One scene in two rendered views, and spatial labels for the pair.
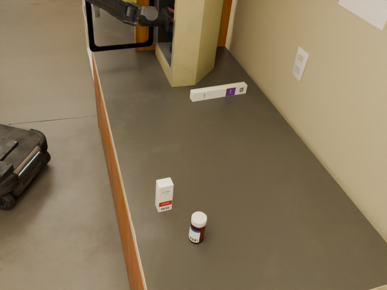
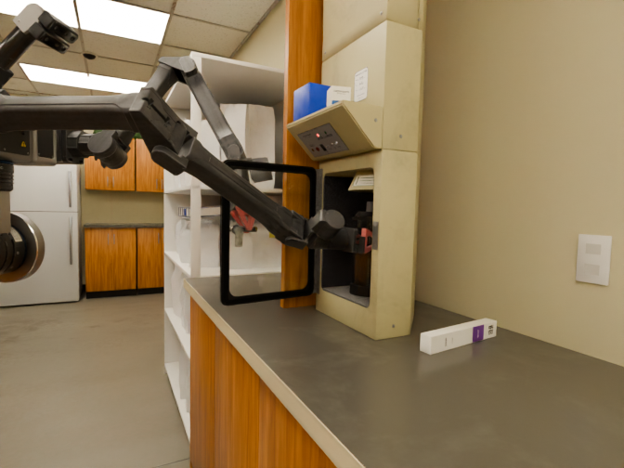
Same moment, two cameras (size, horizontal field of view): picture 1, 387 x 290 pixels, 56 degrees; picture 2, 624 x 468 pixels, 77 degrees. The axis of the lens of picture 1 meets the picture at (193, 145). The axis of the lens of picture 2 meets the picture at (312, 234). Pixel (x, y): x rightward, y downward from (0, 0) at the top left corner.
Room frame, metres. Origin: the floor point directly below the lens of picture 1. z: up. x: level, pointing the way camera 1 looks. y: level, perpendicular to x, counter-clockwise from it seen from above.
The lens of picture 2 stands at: (0.46, 0.38, 1.27)
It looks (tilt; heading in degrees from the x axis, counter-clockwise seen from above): 4 degrees down; 355
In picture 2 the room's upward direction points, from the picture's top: 1 degrees clockwise
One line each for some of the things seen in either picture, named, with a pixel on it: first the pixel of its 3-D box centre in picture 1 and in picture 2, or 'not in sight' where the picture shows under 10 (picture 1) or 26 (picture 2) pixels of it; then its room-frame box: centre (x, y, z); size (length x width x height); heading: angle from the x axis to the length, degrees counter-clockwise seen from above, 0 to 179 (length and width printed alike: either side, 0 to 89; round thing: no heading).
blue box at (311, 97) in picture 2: not in sight; (316, 105); (1.59, 0.27, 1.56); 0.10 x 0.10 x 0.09; 22
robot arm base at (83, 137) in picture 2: not in sight; (83, 144); (1.80, 1.00, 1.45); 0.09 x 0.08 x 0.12; 172
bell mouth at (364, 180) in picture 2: not in sight; (379, 181); (1.56, 0.09, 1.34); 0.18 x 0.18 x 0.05
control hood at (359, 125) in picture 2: not in sight; (329, 135); (1.52, 0.24, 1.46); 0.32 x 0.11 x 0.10; 22
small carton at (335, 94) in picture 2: not in sight; (338, 100); (1.47, 0.22, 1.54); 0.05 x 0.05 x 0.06; 7
